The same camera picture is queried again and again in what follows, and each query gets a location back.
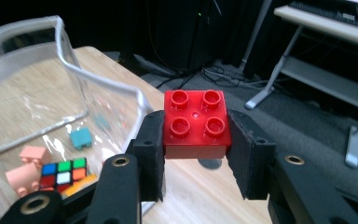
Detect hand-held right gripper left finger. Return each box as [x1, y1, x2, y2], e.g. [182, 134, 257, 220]
[133, 110, 166, 203]

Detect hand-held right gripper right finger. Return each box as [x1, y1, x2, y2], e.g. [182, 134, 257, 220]
[227, 109, 277, 200]

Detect plain red toy block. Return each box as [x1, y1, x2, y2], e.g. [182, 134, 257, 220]
[163, 89, 232, 160]

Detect teal house-shaped toy block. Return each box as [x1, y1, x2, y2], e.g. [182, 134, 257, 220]
[69, 126, 93, 151]

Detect yellow toy block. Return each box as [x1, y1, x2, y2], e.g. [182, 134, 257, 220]
[61, 174, 98, 198]

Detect multicoloured puzzle cube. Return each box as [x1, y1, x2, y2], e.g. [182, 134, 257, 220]
[39, 157, 89, 192]

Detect salmon toy block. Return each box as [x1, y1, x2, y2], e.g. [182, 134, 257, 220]
[19, 145, 52, 169]

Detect pink toy block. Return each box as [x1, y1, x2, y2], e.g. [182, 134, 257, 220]
[5, 162, 43, 199]

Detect clear plastic bag white trim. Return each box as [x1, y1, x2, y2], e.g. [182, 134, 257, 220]
[0, 15, 155, 216]

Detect grey round disc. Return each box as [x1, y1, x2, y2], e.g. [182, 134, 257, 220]
[198, 158, 223, 171]

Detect grey metal stand pole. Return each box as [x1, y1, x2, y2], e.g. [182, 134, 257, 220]
[241, 0, 273, 71]

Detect white keyboard stand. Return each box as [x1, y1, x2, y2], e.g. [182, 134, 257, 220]
[245, 4, 358, 169]

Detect black keyboard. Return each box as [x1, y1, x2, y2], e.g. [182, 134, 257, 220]
[287, 0, 358, 27]

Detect bundle of floor cables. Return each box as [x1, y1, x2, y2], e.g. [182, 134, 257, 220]
[155, 60, 264, 92]

